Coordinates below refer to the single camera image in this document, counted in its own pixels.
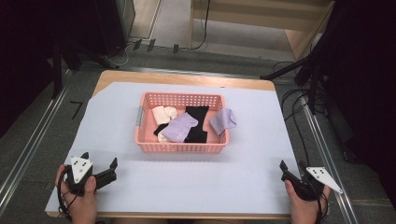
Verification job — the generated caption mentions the black tripod stand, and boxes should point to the black tripod stand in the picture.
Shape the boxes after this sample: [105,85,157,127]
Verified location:
[260,31,335,116]

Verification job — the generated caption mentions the grey basket label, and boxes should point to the grey basket label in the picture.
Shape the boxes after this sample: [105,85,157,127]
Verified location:
[135,105,145,128]

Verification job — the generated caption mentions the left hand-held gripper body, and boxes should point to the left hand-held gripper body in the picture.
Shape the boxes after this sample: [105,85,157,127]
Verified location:
[64,156,118,197]

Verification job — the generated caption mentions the light purple sock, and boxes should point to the light purple sock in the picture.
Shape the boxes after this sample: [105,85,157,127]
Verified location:
[208,107,238,136]
[161,112,200,144]

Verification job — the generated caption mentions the white table cover sheet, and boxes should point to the white table cover sheet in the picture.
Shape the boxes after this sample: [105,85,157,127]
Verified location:
[45,81,301,216]

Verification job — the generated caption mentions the pink plastic basket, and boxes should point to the pink plastic basket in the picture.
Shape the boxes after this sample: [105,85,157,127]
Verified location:
[134,91,231,154]

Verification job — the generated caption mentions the white floor cable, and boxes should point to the white floor cable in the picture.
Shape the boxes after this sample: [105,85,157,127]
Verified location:
[103,41,138,68]

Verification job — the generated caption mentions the black hanging cable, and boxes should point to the black hanging cable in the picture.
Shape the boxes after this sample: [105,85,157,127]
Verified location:
[190,0,212,51]

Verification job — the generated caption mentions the black stand post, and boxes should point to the black stand post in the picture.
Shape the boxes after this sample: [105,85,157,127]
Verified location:
[50,36,64,100]

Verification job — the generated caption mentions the light wooden bench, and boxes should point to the light wooden bench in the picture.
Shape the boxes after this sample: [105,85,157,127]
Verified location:
[189,0,336,62]

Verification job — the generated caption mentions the black cabinet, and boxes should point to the black cabinet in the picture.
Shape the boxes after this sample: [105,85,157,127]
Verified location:
[92,0,136,58]

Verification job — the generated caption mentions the person's right hand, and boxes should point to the person's right hand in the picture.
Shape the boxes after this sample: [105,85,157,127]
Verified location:
[284,179,332,224]

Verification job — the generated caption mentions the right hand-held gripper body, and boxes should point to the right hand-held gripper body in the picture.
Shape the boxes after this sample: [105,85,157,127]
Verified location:
[280,166,344,202]

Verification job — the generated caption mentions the person's left hand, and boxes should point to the person's left hand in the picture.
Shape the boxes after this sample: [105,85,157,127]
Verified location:
[54,164,98,224]

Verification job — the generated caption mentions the black sock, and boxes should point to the black sock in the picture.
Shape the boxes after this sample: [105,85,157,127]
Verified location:
[183,105,210,145]
[152,122,170,137]

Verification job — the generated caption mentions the black floor cables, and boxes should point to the black floor cables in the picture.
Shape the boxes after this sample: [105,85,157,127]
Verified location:
[273,60,331,166]

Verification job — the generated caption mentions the metal floor rail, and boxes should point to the metal floor rail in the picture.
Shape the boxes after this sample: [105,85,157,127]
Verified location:
[0,69,74,216]
[300,92,360,224]

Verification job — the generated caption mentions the cream sock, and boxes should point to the cream sock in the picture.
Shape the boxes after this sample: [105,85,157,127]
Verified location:
[151,105,172,126]
[157,105,179,144]

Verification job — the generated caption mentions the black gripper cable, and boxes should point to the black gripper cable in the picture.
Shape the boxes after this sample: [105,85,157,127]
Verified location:
[315,190,331,224]
[56,167,78,218]

